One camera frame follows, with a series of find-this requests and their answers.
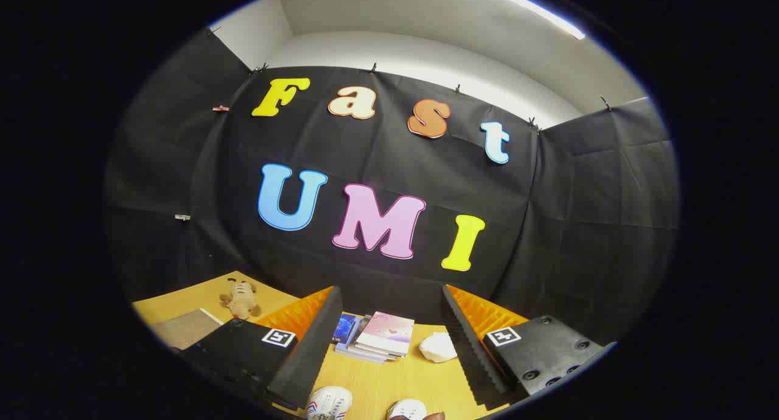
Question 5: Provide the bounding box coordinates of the light blue cover book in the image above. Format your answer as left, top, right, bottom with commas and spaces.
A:
335, 341, 387, 365

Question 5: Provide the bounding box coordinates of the pink cover book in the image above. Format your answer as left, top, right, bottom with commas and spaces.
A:
356, 311, 415, 357

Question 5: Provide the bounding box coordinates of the white canvas shoe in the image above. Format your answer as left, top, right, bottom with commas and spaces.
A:
306, 387, 352, 420
387, 399, 428, 420

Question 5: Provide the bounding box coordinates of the dark blue cover book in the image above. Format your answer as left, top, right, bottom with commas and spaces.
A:
332, 313, 366, 345

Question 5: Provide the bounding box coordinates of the beige plush dog toy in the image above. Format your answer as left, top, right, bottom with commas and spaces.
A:
219, 278, 262, 320

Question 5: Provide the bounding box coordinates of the white plush toy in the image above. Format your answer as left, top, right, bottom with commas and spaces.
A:
419, 332, 458, 363

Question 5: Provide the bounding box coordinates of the beige fabric storage box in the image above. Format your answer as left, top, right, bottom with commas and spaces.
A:
152, 309, 223, 351

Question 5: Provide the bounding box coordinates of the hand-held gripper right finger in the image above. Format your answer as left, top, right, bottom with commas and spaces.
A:
442, 284, 617, 408

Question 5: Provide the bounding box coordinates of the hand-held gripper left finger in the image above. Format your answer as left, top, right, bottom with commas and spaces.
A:
183, 286, 343, 411

